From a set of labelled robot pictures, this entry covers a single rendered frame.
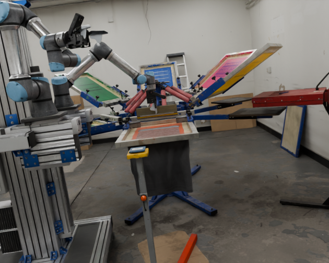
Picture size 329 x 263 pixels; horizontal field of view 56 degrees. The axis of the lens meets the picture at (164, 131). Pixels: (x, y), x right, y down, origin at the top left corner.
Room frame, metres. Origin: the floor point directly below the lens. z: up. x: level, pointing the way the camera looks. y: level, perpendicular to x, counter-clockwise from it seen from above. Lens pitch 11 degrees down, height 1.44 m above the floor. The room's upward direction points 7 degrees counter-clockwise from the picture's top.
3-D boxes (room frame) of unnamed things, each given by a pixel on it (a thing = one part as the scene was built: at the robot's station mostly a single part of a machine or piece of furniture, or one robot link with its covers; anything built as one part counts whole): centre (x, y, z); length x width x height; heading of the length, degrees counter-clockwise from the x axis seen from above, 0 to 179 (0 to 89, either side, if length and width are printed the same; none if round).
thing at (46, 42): (1.69, 0.53, 1.65); 0.11 x 0.08 x 0.09; 68
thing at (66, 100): (2.41, 0.75, 1.31); 0.15 x 0.15 x 0.10
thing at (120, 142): (2.49, 0.05, 0.97); 0.79 x 0.58 x 0.04; 178
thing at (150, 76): (2.70, 0.07, 1.39); 0.09 x 0.08 x 0.11; 102
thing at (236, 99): (3.86, -0.57, 0.91); 1.34 x 0.40 x 0.08; 118
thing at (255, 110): (3.19, -0.55, 0.91); 1.34 x 0.40 x 0.08; 58
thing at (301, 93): (2.80, -1.19, 1.06); 0.61 x 0.46 x 0.12; 58
